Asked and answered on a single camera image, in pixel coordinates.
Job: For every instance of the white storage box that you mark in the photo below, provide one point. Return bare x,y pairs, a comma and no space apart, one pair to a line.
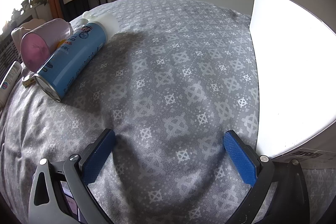
295,58

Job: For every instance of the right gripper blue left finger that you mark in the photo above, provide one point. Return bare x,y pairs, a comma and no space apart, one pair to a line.
95,155

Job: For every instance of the blue aerosol spray can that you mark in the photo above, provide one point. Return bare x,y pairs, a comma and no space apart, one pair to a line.
60,71

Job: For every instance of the pink lidded cup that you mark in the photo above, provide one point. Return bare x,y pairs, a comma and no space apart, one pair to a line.
39,44

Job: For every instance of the white tube bottle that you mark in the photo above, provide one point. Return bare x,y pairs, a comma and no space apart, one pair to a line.
9,81

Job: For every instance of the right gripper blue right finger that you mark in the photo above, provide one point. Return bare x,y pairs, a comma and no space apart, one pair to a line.
243,157

